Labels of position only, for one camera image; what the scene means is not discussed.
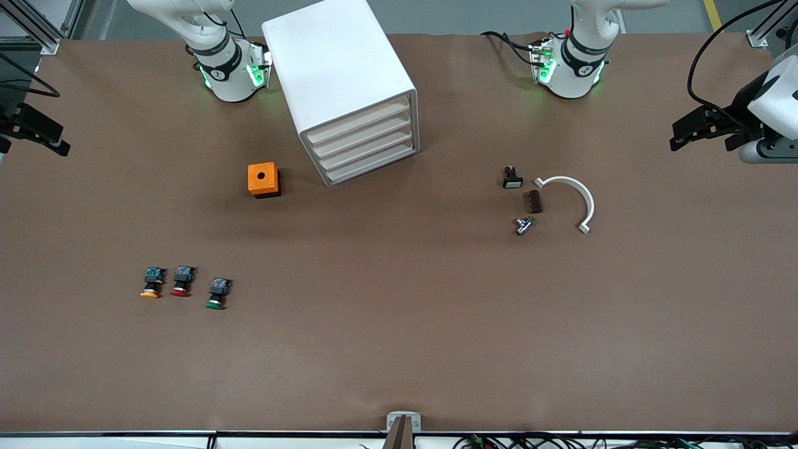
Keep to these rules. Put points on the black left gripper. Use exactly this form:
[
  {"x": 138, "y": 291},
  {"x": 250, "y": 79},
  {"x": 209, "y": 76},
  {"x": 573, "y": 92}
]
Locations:
[{"x": 739, "y": 113}]

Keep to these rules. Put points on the brown table mat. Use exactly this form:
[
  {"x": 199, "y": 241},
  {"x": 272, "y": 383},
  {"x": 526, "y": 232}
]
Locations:
[{"x": 399, "y": 312}]

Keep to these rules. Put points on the yellow mushroom push button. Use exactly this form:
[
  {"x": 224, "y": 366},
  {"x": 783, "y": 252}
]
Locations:
[{"x": 152, "y": 284}]

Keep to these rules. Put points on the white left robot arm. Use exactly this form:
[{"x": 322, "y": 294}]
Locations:
[{"x": 573, "y": 68}]

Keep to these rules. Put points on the green mushroom push button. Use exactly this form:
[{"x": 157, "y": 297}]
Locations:
[{"x": 217, "y": 294}]

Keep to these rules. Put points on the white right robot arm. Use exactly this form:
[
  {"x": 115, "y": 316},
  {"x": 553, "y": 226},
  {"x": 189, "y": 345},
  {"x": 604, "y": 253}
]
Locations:
[{"x": 230, "y": 75}]

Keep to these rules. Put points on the orange box with hole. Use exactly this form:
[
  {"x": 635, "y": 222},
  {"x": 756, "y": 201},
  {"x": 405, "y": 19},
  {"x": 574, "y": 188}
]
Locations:
[{"x": 262, "y": 178}]

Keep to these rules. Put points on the white drawer cabinet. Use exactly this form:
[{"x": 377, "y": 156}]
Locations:
[{"x": 336, "y": 68}]

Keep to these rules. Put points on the white curved plastic bracket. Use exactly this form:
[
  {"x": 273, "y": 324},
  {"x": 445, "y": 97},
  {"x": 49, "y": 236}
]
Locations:
[{"x": 588, "y": 202}]

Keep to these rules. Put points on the silver metal key switch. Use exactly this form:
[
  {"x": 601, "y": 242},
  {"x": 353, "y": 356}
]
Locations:
[{"x": 523, "y": 226}]

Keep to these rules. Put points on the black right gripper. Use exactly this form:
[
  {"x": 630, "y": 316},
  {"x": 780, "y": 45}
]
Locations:
[{"x": 14, "y": 116}]

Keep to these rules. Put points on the red mushroom push button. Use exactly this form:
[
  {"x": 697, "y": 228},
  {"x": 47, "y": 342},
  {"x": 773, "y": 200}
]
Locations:
[{"x": 182, "y": 282}]

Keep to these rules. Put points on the brown terminal block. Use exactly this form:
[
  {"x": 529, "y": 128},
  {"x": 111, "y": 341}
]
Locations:
[{"x": 532, "y": 202}]

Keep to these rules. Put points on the aluminium frame post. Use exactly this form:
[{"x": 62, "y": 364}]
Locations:
[
  {"x": 757, "y": 38},
  {"x": 43, "y": 38}
]

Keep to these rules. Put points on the black switch with white face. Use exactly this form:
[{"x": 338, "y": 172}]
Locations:
[{"x": 512, "y": 179}]

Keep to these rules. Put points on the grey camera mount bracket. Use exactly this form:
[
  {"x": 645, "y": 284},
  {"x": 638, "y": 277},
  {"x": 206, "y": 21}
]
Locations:
[{"x": 403, "y": 421}]

